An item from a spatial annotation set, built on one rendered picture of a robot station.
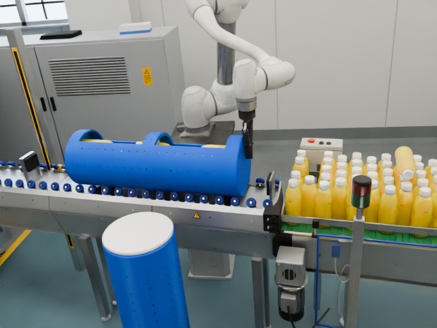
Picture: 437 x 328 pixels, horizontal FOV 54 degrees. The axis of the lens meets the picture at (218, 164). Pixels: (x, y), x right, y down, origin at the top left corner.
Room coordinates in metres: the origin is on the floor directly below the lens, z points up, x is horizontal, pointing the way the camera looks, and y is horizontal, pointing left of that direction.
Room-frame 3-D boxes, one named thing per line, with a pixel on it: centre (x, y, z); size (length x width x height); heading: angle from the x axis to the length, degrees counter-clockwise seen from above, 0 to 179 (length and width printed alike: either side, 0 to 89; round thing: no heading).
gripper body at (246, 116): (1.76, -0.14, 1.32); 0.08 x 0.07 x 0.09; 161
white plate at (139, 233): (1.39, 0.34, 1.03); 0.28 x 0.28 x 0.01
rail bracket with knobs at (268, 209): (1.51, -0.21, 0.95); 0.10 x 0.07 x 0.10; 161
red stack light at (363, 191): (1.25, -0.48, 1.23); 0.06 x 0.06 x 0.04
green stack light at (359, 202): (1.25, -0.48, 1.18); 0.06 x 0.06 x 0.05
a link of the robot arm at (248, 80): (1.77, -0.16, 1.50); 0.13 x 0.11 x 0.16; 112
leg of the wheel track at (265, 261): (1.80, -0.19, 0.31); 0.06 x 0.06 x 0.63; 71
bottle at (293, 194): (1.55, -0.31, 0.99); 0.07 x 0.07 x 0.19
